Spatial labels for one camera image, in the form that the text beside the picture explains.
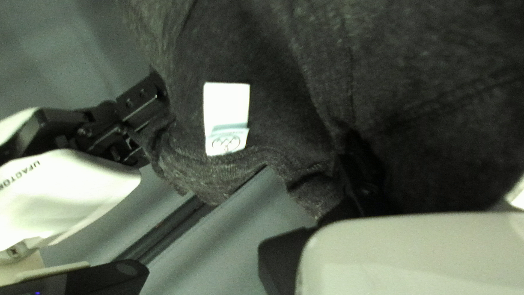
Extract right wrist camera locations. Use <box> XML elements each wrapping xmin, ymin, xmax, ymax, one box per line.
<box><xmin>0</xmin><ymin>259</ymin><xmax>150</xmax><ymax>295</ymax></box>

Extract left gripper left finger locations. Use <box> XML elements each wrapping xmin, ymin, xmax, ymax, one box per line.
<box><xmin>258</xmin><ymin>134</ymin><xmax>368</xmax><ymax>295</ymax></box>

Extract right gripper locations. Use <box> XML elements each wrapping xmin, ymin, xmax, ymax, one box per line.
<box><xmin>0</xmin><ymin>70</ymin><xmax>169</xmax><ymax>264</ymax></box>

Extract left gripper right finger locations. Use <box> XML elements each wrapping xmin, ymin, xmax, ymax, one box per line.
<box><xmin>364</xmin><ymin>159</ymin><xmax>390</xmax><ymax>215</ymax></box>

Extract black sweatshirt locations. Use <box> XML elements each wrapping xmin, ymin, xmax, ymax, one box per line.
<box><xmin>117</xmin><ymin>0</ymin><xmax>524</xmax><ymax>220</ymax></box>

